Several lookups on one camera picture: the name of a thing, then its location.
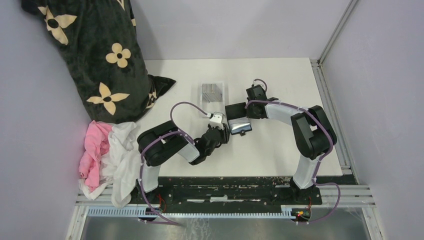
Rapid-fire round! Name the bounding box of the black card holder wallet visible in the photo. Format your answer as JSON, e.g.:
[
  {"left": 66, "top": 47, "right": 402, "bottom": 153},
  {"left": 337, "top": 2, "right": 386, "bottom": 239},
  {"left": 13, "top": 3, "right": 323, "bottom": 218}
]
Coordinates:
[{"left": 225, "top": 102, "right": 253, "bottom": 136}]

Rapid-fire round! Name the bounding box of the clear plastic card box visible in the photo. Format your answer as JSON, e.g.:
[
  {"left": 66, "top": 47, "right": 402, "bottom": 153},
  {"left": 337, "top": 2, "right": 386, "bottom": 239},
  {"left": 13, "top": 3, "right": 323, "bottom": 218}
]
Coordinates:
[{"left": 198, "top": 81, "right": 226, "bottom": 114}]

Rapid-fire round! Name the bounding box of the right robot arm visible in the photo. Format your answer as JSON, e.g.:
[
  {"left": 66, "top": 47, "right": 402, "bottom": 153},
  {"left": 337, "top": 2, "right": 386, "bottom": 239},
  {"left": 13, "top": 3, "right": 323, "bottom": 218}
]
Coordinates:
[{"left": 245, "top": 85, "right": 337, "bottom": 204}]

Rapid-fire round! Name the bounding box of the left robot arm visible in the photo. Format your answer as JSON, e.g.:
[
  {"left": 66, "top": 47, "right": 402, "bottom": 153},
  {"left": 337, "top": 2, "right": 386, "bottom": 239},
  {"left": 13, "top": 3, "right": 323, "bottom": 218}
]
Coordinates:
[{"left": 137, "top": 120, "right": 230, "bottom": 204}]

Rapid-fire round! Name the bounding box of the stack of grey cards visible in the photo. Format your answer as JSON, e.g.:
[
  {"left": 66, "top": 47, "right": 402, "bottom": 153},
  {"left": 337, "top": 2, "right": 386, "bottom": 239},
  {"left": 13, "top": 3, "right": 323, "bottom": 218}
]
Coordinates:
[{"left": 201, "top": 83, "right": 223, "bottom": 103}]

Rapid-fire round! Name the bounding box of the white cloth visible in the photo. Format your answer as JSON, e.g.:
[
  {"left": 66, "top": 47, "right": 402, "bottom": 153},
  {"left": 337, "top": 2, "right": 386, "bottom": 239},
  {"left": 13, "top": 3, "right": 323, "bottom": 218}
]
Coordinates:
[{"left": 79, "top": 122, "right": 141, "bottom": 209}]

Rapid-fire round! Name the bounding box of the pink cloth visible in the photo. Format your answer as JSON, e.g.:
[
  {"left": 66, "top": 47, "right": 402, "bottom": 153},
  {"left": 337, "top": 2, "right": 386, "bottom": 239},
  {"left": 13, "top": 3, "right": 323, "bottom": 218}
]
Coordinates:
[{"left": 78, "top": 120, "right": 112, "bottom": 192}]

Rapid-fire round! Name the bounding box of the black floral plush blanket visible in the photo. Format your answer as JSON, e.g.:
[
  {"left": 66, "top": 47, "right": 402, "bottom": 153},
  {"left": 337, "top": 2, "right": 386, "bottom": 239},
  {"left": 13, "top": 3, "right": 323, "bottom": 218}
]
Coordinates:
[{"left": 20, "top": 0, "right": 176, "bottom": 124}]

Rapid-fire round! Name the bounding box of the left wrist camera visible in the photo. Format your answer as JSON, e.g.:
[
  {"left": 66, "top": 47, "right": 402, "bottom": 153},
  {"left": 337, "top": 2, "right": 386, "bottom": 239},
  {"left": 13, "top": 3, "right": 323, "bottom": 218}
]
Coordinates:
[{"left": 206, "top": 112, "right": 224, "bottom": 130}]

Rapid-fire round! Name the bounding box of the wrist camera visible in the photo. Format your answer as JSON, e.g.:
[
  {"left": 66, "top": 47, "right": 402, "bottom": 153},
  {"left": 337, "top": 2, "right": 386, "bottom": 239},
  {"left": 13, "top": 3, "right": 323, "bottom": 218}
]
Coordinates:
[
  {"left": 206, "top": 112, "right": 224, "bottom": 130},
  {"left": 251, "top": 78, "right": 266, "bottom": 89}
]

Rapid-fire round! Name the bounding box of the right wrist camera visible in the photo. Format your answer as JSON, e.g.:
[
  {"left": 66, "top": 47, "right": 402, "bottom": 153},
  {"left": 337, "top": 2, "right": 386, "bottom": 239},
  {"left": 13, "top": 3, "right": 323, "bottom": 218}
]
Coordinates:
[{"left": 251, "top": 78, "right": 266, "bottom": 89}]

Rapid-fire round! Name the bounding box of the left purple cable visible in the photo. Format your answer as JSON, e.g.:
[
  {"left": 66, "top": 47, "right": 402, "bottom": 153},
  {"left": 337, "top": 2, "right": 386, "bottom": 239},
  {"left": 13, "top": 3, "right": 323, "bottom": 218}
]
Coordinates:
[{"left": 138, "top": 101, "right": 213, "bottom": 228}]

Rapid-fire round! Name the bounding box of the purple cable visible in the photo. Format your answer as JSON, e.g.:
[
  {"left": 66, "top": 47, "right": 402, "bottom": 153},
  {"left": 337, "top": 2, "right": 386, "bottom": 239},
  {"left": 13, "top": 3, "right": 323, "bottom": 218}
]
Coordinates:
[
  {"left": 245, "top": 78, "right": 342, "bottom": 225},
  {"left": 138, "top": 101, "right": 213, "bottom": 228}
]

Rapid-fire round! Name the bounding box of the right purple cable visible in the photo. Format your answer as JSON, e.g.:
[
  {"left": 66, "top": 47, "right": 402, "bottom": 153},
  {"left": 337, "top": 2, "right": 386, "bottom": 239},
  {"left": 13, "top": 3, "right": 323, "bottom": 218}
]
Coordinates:
[{"left": 245, "top": 78, "right": 342, "bottom": 225}]

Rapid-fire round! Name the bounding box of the slotted cable duct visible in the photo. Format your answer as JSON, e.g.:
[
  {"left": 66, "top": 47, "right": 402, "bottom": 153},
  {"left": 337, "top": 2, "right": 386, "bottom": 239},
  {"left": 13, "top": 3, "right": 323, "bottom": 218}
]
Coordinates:
[{"left": 86, "top": 206, "right": 294, "bottom": 220}]

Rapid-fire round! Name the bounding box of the aluminium frame rail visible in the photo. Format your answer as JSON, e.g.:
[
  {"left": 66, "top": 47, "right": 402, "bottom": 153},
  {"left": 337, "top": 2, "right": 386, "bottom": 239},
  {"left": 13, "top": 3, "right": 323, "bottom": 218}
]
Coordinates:
[{"left": 310, "top": 0, "right": 386, "bottom": 240}]

